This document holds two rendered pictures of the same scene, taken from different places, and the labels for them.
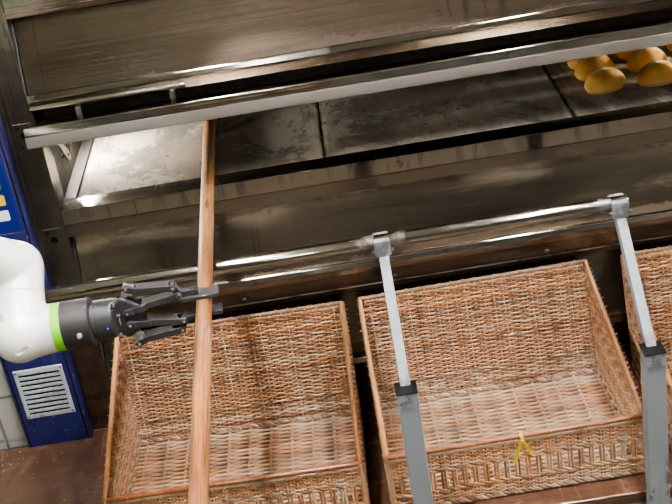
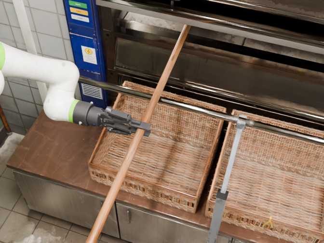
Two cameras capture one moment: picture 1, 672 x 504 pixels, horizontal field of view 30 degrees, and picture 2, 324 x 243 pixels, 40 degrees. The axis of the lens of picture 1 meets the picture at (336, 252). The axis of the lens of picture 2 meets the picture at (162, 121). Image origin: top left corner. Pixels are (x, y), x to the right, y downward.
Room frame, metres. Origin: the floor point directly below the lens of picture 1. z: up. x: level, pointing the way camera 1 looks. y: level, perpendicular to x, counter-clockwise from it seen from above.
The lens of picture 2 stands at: (1.08, -0.12, 2.50)
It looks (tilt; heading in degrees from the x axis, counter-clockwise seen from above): 50 degrees down; 17
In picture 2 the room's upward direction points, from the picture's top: 1 degrees clockwise
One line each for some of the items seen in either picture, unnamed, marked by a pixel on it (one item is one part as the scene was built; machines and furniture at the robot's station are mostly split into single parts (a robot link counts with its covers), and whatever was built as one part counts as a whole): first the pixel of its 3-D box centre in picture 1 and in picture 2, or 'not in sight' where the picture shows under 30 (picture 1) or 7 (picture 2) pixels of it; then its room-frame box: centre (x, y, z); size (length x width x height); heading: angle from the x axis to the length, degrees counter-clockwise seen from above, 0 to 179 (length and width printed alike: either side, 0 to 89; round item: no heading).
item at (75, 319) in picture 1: (81, 322); (85, 113); (2.06, 0.49, 1.19); 0.12 x 0.06 x 0.09; 0
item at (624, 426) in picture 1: (494, 379); (275, 176); (2.33, -0.30, 0.72); 0.56 x 0.49 x 0.28; 90
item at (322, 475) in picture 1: (236, 421); (158, 143); (2.34, 0.28, 0.72); 0.56 x 0.49 x 0.28; 88
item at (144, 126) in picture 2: (200, 293); (141, 125); (2.05, 0.26, 1.21); 0.07 x 0.03 x 0.01; 90
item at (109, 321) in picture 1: (119, 316); (102, 118); (2.05, 0.42, 1.19); 0.09 x 0.07 x 0.08; 90
